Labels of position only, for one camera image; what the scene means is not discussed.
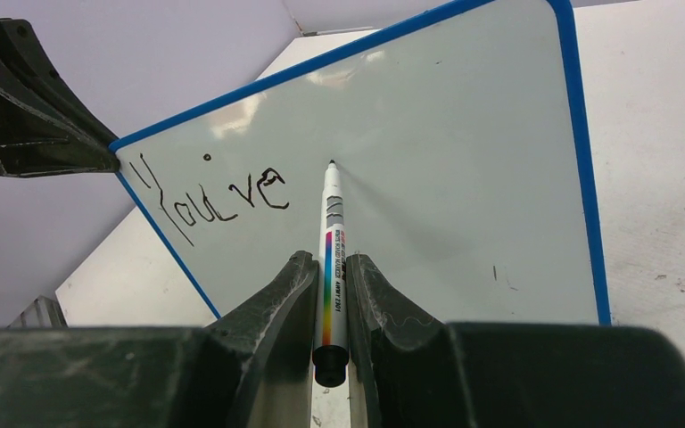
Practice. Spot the blue framed whiteboard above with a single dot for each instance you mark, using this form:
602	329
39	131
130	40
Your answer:
462	140

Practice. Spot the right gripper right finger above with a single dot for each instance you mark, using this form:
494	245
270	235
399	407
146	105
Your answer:
408	369

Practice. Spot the white marker pen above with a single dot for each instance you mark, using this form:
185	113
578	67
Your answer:
331	354

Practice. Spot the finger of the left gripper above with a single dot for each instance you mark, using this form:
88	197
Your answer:
24	56
36	140

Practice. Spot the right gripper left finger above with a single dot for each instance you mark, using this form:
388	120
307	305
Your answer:
251	368

